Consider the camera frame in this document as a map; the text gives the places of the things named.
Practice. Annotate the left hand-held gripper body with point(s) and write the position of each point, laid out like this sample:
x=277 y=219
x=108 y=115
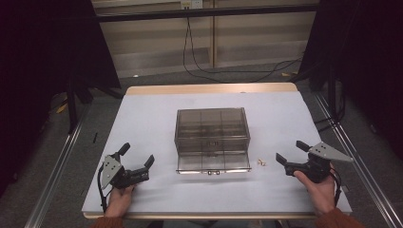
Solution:
x=111 y=171

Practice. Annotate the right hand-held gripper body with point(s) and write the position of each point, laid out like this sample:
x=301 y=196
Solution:
x=316 y=169

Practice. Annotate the smoky clear plastic drawer box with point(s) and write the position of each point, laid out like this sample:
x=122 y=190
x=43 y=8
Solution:
x=211 y=136

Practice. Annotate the person's right hand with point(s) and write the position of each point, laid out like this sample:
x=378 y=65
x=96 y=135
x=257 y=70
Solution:
x=323 y=194

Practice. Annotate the person's left hand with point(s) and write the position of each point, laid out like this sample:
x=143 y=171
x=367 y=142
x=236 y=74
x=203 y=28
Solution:
x=118 y=202

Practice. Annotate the white table mat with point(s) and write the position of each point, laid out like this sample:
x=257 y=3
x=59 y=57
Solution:
x=152 y=126

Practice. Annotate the black metal stand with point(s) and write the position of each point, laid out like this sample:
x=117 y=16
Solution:
x=72 y=107
x=332 y=95

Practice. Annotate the yellow tape strip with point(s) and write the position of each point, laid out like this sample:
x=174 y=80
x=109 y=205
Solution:
x=286 y=74
x=61 y=108

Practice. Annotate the wooden table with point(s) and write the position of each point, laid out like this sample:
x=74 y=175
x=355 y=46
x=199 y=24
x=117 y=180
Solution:
x=209 y=88

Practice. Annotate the black curtain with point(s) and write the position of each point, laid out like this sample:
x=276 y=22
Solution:
x=47 y=63
x=364 y=63

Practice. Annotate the black horizontal bar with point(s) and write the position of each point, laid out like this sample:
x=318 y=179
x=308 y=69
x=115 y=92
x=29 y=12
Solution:
x=206 y=12

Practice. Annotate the metal floor rail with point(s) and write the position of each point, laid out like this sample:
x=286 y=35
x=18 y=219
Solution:
x=364 y=171
x=53 y=177

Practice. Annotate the white wall power outlet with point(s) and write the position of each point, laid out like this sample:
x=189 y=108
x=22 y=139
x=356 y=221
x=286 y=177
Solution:
x=191 y=4

